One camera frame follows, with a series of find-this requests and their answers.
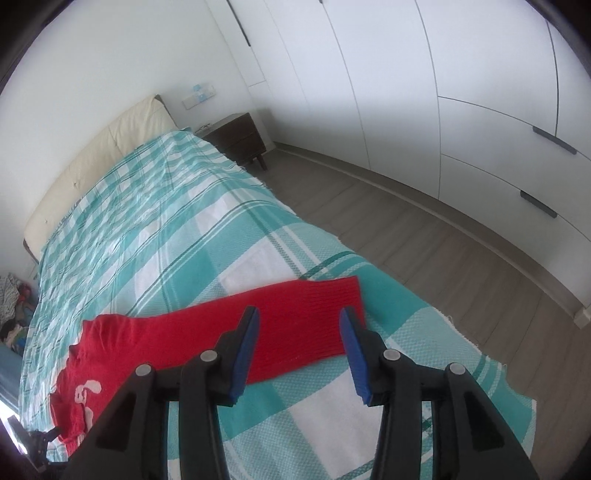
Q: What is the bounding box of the red knit sweater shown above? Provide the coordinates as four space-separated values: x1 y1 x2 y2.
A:
49 276 363 453

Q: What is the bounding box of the pile of clothes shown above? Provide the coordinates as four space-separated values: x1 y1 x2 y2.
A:
0 273 38 356

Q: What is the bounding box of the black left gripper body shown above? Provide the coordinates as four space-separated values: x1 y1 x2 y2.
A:
8 416 61 473

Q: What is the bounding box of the teal white plaid bedspread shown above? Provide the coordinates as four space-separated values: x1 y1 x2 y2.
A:
19 131 536 479

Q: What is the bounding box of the dark wooden nightstand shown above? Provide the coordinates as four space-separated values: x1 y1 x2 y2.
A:
194 113 267 171

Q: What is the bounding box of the white built-in wardrobe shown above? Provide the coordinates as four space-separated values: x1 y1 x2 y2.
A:
209 1 590 327

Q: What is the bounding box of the white wall socket panel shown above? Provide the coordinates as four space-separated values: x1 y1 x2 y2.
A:
182 83 216 110

